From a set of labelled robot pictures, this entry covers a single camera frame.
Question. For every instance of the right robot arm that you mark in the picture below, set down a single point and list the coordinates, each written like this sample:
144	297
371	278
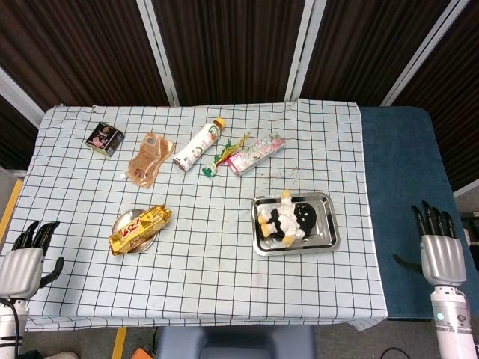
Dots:
453	321

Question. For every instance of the blue padded table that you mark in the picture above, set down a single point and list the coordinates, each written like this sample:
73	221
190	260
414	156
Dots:
396	168

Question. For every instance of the brown spout pouch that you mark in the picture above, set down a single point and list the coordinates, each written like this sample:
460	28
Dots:
149	157

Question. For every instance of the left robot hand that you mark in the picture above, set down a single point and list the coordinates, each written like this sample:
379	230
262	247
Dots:
18	271

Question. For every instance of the round steel plate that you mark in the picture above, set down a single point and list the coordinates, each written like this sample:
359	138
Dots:
125	220

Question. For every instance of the beige shoe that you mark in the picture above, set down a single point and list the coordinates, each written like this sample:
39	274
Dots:
61	355

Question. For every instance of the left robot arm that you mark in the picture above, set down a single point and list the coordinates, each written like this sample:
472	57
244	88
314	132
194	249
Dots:
5	329

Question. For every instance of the black plush doll white coat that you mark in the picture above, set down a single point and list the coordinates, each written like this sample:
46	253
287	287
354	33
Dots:
303	215

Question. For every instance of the gold biscuit packet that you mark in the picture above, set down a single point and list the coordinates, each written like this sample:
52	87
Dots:
138	230

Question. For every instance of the grey robot torso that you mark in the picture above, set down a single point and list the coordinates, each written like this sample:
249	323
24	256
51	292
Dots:
235	344

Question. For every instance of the orange object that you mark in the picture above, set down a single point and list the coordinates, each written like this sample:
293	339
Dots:
144	354

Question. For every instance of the black tin can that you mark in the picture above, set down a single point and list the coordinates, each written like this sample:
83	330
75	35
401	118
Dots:
103	136

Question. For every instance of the white checked tablecloth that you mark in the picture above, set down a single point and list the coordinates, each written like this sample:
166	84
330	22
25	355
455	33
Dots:
206	280

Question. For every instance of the white drink bottle yellow cap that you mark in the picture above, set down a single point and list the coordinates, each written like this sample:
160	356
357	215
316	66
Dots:
196	146

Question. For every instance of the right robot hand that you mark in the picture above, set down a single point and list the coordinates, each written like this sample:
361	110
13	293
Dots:
443	261

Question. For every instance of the dark partition panel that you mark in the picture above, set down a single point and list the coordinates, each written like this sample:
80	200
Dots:
370	48
460	93
232	48
75	48
11	138

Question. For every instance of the pink floral box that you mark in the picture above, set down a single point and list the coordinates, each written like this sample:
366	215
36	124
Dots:
254	153

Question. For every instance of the rectangular steel tray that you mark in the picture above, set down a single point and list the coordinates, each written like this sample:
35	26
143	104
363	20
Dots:
329	239

